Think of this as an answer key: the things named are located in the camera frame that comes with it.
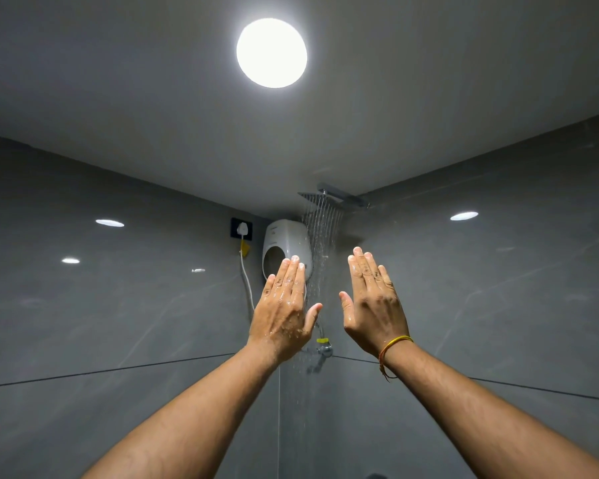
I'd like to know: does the person's right forearm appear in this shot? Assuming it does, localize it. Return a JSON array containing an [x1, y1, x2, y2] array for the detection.
[[381, 340, 599, 479]]

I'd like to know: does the person's left hand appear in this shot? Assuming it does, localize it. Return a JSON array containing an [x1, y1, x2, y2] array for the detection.
[[248, 255, 323, 365]]

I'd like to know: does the square chrome shower head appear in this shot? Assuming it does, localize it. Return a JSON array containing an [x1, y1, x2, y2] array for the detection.
[[298, 183, 370, 212]]

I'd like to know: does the person's left forearm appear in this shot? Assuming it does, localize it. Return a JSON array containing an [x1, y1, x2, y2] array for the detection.
[[82, 339, 281, 479]]

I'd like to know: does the orange wrist thread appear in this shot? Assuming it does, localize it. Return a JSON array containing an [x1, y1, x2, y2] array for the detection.
[[378, 335, 414, 382]]

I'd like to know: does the white water heater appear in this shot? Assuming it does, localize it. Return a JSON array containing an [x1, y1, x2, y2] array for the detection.
[[262, 219, 313, 284]]

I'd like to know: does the round white ceiling light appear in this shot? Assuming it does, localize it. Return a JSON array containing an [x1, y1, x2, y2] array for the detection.
[[236, 18, 308, 89]]

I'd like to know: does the person's right hand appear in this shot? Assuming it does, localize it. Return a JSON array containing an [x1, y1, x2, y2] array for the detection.
[[339, 246, 411, 359]]

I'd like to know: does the white power cable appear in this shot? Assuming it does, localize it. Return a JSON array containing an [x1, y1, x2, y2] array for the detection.
[[239, 236, 256, 321]]

